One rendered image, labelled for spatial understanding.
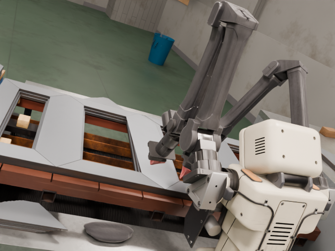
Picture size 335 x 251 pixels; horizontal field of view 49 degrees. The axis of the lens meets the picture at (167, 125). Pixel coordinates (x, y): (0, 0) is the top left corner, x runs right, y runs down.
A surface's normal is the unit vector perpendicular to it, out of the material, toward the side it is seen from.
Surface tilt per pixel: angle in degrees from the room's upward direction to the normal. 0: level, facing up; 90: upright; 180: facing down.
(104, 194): 90
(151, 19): 90
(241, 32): 81
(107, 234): 18
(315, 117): 90
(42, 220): 0
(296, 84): 72
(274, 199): 82
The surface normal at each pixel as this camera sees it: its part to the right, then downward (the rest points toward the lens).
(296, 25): -0.88, -0.18
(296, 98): -0.64, -0.31
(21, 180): 0.18, 0.44
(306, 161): 0.47, -0.23
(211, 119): 0.36, 0.32
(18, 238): 0.35, -0.86
